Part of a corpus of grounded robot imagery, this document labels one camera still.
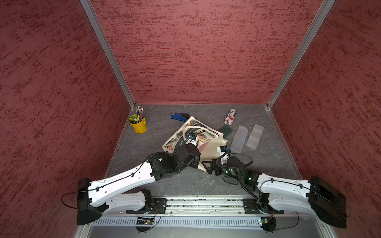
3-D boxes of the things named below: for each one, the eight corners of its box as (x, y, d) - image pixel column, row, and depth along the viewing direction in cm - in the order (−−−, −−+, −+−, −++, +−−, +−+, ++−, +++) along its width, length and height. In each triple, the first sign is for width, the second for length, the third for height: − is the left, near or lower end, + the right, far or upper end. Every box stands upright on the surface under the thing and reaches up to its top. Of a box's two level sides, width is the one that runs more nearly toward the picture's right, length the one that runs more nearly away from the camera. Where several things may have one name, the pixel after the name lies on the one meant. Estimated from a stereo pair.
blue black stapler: (171, 119, 114) (170, 115, 110) (173, 113, 117) (173, 110, 114) (187, 122, 112) (187, 118, 108) (189, 117, 116) (189, 113, 112)
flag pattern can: (222, 123, 111) (223, 120, 108) (228, 110, 120) (229, 107, 117) (231, 126, 109) (232, 123, 106) (236, 113, 118) (237, 110, 115)
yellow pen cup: (134, 133, 106) (125, 118, 92) (138, 121, 113) (130, 105, 99) (146, 133, 106) (139, 118, 92) (149, 121, 113) (143, 105, 99)
